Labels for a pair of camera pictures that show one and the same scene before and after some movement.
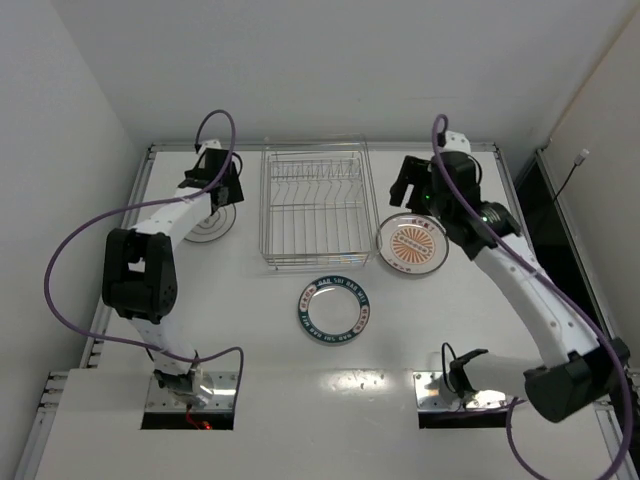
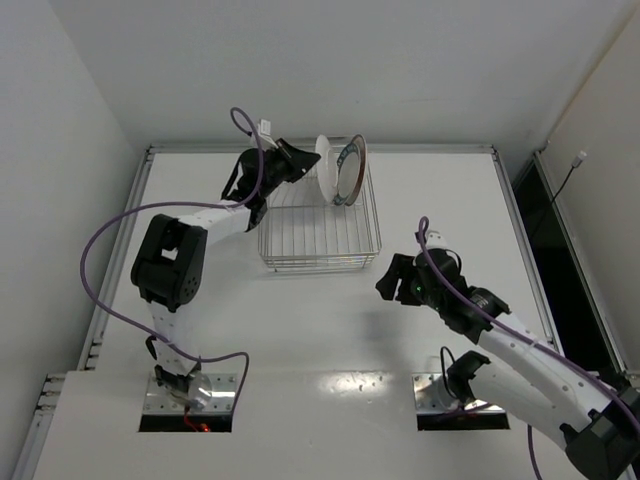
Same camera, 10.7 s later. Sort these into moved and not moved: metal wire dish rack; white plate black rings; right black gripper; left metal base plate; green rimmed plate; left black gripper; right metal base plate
Moved: green rimmed plate; white plate black rings; left black gripper; right black gripper
Not moved: left metal base plate; metal wire dish rack; right metal base plate
